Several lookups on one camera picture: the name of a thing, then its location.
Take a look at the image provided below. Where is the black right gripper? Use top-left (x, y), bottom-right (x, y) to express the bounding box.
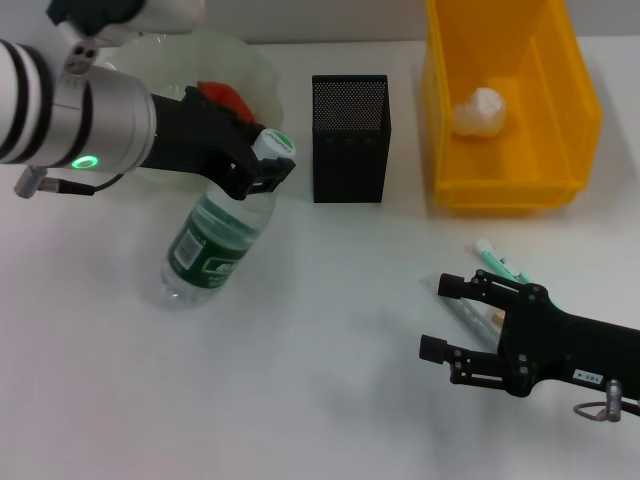
top-left (418, 271), bottom-right (640, 401)

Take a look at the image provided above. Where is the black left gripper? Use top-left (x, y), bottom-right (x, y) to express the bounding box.
top-left (144, 85), bottom-right (297, 201)

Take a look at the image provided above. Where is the red-orange fruit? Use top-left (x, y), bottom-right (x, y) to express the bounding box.
top-left (195, 79), bottom-right (255, 124)

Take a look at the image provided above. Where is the green toothbrush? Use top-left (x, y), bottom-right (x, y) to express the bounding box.
top-left (469, 238), bottom-right (531, 286)

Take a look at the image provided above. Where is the green label water bottle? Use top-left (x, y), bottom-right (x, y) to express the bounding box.
top-left (160, 127), bottom-right (297, 311)

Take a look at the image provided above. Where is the white paper ball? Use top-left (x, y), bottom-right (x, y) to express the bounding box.
top-left (452, 87), bottom-right (507, 137)

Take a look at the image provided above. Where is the silver glitter pen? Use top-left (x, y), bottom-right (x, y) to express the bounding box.
top-left (439, 294), bottom-right (501, 351)

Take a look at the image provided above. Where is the translucent wavy fruit plate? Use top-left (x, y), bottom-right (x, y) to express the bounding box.
top-left (102, 29), bottom-right (286, 186)

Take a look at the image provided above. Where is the black mesh pen holder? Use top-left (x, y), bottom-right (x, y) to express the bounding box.
top-left (311, 74), bottom-right (393, 205)

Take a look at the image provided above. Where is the yellow plastic bin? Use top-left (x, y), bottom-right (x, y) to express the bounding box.
top-left (419, 0), bottom-right (604, 211)

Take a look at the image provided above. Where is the right gripper connector cable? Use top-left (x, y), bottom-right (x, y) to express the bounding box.
top-left (572, 378), bottom-right (640, 422)

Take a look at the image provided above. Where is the gripper connector cable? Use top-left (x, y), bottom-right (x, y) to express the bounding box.
top-left (13, 166), bottom-right (126, 197)
top-left (572, 378), bottom-right (640, 422)

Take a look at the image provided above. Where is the left gripper connector cable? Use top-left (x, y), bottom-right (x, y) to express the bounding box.
top-left (13, 166), bottom-right (126, 197)

